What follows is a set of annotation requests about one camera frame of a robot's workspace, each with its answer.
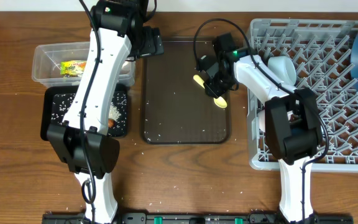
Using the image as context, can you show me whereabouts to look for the dark brown serving tray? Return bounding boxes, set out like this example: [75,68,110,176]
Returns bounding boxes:
[141,37,231,145]

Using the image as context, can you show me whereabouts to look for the white rice pile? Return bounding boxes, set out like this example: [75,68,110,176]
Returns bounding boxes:
[50,91,128,138]

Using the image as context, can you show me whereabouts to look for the clear plastic bin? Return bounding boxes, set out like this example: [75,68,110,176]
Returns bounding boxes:
[32,42,135,88]

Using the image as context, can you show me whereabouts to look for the yellow plastic spoon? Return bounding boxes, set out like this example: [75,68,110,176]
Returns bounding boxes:
[193,75,227,109]

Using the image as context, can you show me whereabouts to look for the green yellow snack wrapper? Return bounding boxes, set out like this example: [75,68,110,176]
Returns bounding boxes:
[60,60,86,77]

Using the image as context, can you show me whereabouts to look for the grey dishwasher rack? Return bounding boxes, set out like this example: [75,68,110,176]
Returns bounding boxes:
[247,19,358,173]

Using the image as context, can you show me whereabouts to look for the pink cup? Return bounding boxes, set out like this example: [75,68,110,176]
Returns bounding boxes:
[257,110,265,132]

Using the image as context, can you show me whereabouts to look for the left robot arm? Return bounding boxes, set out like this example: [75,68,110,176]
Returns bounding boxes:
[41,0,163,223]

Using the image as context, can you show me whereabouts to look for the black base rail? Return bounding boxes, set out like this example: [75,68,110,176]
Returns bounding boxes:
[42,213,354,224]

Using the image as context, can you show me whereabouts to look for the left black cable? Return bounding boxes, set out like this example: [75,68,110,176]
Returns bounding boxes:
[78,0,158,224]

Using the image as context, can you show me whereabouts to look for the orange carrot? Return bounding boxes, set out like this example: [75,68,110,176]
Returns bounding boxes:
[108,119,114,128]

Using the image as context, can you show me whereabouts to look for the light blue rice bowl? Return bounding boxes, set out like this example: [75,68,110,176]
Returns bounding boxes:
[268,56,296,86]

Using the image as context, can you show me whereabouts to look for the black tray bin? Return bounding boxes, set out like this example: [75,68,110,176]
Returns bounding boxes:
[40,84,127,141]

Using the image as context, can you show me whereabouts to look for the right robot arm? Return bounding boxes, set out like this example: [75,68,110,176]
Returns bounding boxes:
[196,33,323,223]

